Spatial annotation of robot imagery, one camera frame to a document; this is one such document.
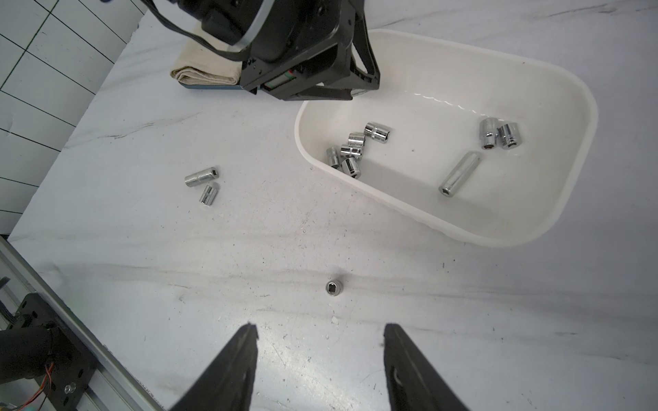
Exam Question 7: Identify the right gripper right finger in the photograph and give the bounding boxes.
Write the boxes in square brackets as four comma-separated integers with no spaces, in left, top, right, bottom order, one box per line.
[384,324,468,411]

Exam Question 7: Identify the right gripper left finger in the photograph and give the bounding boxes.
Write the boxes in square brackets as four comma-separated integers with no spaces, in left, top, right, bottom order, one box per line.
[171,323,259,411]

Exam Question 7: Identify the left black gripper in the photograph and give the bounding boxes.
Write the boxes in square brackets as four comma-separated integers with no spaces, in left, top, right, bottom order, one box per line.
[177,1,380,101]

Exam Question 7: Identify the long chrome socket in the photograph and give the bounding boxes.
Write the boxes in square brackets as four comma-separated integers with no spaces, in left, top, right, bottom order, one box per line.
[440,152,482,197]

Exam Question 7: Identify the short chrome socket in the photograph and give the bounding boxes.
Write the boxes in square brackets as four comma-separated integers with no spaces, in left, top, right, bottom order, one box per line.
[498,122,522,150]

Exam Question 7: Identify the white plastic storage box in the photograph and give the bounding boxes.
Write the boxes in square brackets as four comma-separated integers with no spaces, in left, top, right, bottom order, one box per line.
[295,29,598,248]

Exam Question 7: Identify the left base wiring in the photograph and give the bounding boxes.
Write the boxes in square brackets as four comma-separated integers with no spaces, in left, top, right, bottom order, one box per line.
[0,359,58,411]

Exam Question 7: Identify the aluminium mounting rail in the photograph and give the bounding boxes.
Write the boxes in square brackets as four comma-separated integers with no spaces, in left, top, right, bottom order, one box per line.
[1,240,162,410]

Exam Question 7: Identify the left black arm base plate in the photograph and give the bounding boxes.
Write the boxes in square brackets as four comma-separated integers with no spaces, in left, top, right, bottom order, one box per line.
[1,293,98,410]

